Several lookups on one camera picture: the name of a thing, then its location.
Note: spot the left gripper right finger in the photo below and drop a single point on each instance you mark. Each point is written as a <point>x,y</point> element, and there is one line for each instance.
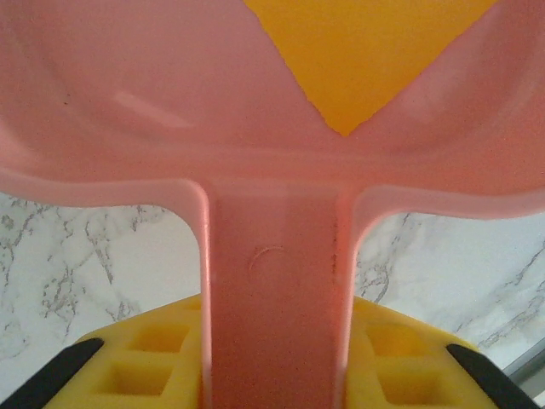
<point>426,366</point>

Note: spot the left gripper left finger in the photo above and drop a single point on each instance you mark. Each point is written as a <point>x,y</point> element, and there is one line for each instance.
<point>140,360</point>

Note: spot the pink plastic dustpan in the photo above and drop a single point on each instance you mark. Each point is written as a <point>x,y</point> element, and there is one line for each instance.
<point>170,106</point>

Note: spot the orange paper scrap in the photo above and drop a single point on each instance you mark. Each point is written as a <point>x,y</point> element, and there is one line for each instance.
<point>362,64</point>

